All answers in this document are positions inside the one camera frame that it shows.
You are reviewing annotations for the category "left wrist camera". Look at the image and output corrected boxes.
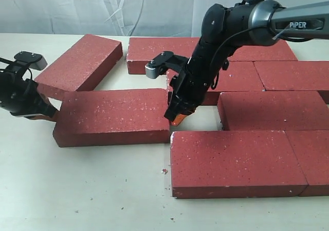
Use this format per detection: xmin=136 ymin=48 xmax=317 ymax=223
xmin=14 ymin=51 xmax=48 ymax=71

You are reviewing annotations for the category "white backdrop cloth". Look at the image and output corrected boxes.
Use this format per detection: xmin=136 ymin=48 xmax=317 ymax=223
xmin=0 ymin=0 xmax=329 ymax=39

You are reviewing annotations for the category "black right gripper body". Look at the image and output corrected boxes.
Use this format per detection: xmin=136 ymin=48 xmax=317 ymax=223
xmin=164 ymin=54 xmax=206 ymax=122

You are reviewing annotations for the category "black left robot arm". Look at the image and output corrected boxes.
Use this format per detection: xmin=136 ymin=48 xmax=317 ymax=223
xmin=1 ymin=61 xmax=59 ymax=122

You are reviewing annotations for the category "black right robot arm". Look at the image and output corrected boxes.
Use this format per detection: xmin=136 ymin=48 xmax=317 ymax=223
xmin=164 ymin=0 xmax=328 ymax=126

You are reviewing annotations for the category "red brick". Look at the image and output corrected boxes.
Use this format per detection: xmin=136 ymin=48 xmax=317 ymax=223
xmin=286 ymin=130 xmax=328 ymax=197
xmin=170 ymin=130 xmax=308 ymax=199
xmin=53 ymin=88 xmax=170 ymax=147
xmin=126 ymin=37 xmax=199 ymax=74
xmin=35 ymin=34 xmax=123 ymax=100
xmin=254 ymin=61 xmax=328 ymax=91
xmin=228 ymin=40 xmax=298 ymax=62

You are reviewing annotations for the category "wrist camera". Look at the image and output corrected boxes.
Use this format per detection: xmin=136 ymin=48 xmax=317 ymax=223
xmin=144 ymin=51 xmax=174 ymax=79
xmin=14 ymin=51 xmax=48 ymax=71

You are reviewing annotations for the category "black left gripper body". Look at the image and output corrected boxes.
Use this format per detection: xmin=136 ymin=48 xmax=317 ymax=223
xmin=0 ymin=61 xmax=59 ymax=119

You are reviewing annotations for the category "red brick being placed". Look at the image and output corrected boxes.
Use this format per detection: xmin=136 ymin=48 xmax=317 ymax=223
xmin=166 ymin=61 xmax=266 ymax=106

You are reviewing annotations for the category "red brick second row right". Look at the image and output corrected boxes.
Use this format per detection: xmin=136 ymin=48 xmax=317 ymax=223
xmin=217 ymin=91 xmax=328 ymax=130

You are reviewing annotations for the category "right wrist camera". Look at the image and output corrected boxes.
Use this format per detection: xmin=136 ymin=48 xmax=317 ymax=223
xmin=144 ymin=51 xmax=174 ymax=79

